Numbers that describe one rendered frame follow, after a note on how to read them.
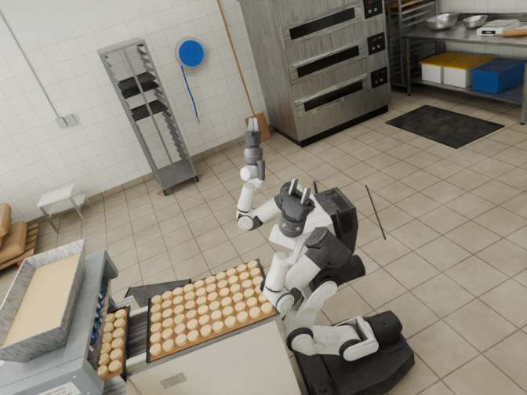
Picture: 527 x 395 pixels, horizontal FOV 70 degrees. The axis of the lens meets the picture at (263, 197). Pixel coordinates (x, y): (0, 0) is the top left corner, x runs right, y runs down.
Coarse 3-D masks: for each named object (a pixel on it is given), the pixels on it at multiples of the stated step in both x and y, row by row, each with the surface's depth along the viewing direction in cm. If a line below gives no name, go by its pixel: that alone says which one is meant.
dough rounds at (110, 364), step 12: (120, 312) 188; (108, 324) 183; (120, 324) 181; (108, 336) 176; (120, 336) 176; (108, 348) 170; (120, 348) 171; (108, 360) 166; (120, 360) 165; (108, 372) 161; (120, 372) 160
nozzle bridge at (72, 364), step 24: (96, 264) 182; (96, 288) 166; (72, 336) 145; (96, 336) 160; (48, 360) 138; (72, 360) 135; (96, 360) 150; (0, 384) 134; (24, 384) 131; (48, 384) 130; (72, 384) 133; (96, 384) 137
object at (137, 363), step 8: (264, 320) 171; (224, 336) 169; (200, 344) 168; (184, 352) 167; (128, 360) 164; (136, 360) 163; (144, 360) 164; (160, 360) 166; (128, 368) 164; (136, 368) 165
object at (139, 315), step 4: (140, 308) 190; (144, 308) 189; (132, 312) 189; (136, 312) 188; (140, 312) 188; (144, 312) 188; (132, 316) 187; (136, 316) 188; (140, 316) 189; (144, 316) 189; (132, 320) 189; (136, 320) 189; (140, 320) 190; (144, 320) 191; (132, 324) 190; (0, 364) 181; (0, 368) 182
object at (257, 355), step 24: (240, 336) 170; (264, 336) 174; (168, 360) 167; (192, 360) 169; (216, 360) 173; (240, 360) 177; (264, 360) 181; (288, 360) 186; (144, 384) 169; (168, 384) 173; (192, 384) 177; (216, 384) 181; (240, 384) 185; (264, 384) 190; (288, 384) 195
